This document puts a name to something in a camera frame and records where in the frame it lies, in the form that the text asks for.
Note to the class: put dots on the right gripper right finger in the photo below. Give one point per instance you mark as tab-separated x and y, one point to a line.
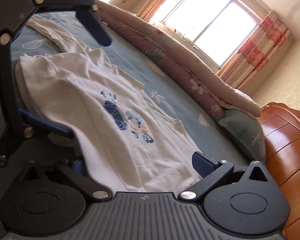
212	173

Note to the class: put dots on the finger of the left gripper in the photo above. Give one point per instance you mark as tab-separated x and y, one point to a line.
86	14
43	125

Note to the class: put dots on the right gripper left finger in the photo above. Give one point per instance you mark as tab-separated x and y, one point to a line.
77	177

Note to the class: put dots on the white printed sweatshirt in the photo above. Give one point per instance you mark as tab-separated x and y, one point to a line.
127	141

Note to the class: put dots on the green flower pillow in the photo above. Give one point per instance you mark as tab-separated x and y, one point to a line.
246	132

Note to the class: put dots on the pink floral folded quilt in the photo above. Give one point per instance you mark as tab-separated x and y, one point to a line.
179	63

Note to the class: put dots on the wooden headboard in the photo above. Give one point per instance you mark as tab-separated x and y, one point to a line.
281	127

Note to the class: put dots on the window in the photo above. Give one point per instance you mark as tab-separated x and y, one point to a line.
212	29

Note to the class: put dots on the pink striped curtain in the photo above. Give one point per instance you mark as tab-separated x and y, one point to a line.
255	52

